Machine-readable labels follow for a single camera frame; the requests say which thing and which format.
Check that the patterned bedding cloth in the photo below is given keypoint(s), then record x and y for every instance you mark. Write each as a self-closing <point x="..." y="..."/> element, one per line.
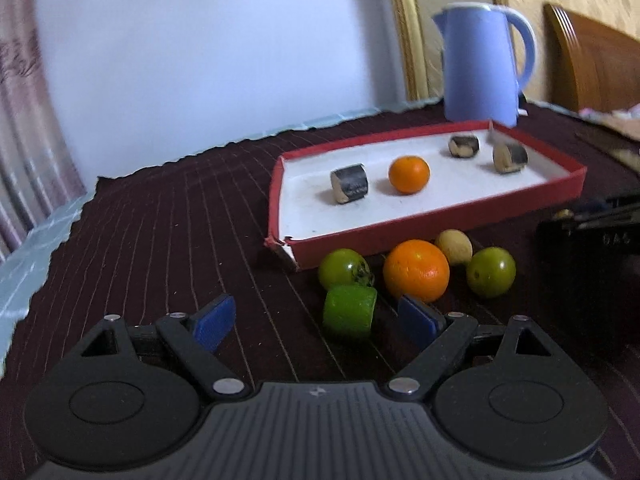
<point x="612" y="116"/>

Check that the longan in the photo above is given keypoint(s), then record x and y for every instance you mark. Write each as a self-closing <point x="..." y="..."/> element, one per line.
<point x="562" y="214"/>
<point x="454" y="246"/>

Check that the plain green tomato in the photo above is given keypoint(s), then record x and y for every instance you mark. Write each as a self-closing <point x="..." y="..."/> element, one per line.
<point x="491" y="272"/>

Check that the gold framed wall panel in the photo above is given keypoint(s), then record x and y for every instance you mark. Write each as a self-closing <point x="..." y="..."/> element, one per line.
<point x="402" y="20"/>

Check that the pink patterned curtain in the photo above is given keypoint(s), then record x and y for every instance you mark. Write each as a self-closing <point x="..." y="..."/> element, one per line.
<point x="25" y="135"/>

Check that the smooth dark sugarcane piece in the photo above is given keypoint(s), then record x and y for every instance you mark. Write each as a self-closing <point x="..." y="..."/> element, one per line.
<point x="510" y="157"/>

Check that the wooden chair back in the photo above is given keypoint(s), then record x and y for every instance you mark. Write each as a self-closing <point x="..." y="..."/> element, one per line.
<point x="600" y="60"/>

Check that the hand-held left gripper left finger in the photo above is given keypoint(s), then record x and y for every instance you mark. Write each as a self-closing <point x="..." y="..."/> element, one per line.
<point x="215" y="322"/>

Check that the knobby dark sugarcane piece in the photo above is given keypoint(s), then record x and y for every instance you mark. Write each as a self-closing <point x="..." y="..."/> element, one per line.
<point x="464" y="146"/>

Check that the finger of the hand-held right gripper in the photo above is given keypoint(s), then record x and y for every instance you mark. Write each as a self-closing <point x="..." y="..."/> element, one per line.
<point x="605" y="210"/>

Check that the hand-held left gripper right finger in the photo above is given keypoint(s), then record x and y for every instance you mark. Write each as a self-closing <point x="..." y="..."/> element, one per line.
<point x="420" y="320"/>

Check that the red cardboard tray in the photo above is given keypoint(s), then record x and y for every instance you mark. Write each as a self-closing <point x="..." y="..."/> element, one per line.
<point x="450" y="200"/>

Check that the frosty dark sugarcane piece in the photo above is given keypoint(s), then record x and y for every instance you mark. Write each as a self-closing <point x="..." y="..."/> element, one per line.
<point x="351" y="182"/>

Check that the orange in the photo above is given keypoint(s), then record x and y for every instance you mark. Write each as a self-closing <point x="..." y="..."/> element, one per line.
<point x="409" y="174"/>
<point x="416" y="270"/>

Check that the green cut cylinder piece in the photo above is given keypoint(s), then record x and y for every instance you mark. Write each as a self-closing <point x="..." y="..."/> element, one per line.
<point x="349" y="310"/>

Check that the blue electric kettle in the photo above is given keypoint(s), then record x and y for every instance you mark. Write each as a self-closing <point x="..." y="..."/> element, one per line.
<point x="480" y="70"/>

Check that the green tomato with dark calyx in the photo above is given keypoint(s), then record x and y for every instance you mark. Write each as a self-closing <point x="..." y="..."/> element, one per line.
<point x="342" y="267"/>

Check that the dark glossy flat panel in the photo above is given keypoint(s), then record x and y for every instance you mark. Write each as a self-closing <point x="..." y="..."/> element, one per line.
<point x="615" y="147"/>

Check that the dark striped tablecloth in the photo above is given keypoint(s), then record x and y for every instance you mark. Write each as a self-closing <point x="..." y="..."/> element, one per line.
<point x="150" y="235"/>

